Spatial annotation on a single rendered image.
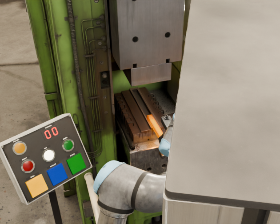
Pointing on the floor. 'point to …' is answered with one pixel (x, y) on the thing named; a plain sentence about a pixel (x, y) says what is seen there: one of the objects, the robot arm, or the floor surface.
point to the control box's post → (55, 207)
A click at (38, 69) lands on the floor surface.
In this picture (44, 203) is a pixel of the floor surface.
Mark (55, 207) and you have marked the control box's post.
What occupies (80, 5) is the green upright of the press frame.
